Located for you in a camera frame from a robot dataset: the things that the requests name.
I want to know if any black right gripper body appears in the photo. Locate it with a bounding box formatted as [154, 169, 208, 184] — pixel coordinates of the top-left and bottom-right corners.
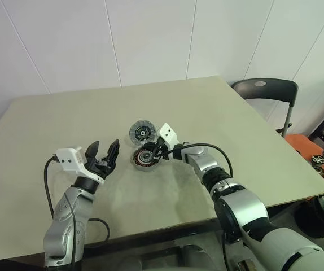
[155, 138, 175, 161]

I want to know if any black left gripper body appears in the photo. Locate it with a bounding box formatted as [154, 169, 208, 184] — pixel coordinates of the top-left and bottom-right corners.
[85, 157, 115, 181]

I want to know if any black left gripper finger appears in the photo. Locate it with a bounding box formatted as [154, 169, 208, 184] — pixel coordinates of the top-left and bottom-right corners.
[84, 140, 101, 166]
[103, 138, 121, 170]

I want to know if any round copper-wound motor housing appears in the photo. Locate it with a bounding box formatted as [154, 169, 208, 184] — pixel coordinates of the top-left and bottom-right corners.
[130, 147, 160, 172]

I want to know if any silver spoked rotor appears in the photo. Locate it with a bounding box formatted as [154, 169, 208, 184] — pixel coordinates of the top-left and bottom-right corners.
[129, 120, 156, 146]

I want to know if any grey rounded cylinder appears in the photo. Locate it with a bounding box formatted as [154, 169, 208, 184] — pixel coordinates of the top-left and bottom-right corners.
[178, 244, 218, 271]

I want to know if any black folding chair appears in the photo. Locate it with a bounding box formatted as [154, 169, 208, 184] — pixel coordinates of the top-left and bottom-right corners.
[231, 78, 299, 138]

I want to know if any orange tray with parts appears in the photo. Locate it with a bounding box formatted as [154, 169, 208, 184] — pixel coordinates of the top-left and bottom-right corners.
[284, 134, 324, 190]

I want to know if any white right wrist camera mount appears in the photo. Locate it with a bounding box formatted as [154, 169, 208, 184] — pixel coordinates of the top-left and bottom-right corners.
[157, 123, 179, 148]

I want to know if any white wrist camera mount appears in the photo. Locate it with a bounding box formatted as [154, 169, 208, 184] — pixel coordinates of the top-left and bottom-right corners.
[54, 146, 105, 186]
[157, 123, 179, 148]

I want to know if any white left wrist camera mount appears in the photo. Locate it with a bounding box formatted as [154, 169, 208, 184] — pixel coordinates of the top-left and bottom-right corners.
[54, 146, 105, 186]

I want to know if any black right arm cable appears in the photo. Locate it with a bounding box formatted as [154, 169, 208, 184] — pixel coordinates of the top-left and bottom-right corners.
[161, 143, 234, 179]

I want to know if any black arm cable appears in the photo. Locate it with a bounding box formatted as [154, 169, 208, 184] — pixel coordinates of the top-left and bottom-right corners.
[161, 143, 234, 179]
[43, 156, 111, 271]

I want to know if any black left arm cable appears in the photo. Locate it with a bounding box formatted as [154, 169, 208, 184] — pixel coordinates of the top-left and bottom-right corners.
[43, 156, 111, 271]

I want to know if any black table frame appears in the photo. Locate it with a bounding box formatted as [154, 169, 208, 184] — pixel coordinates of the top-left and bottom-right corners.
[9, 191, 324, 271]

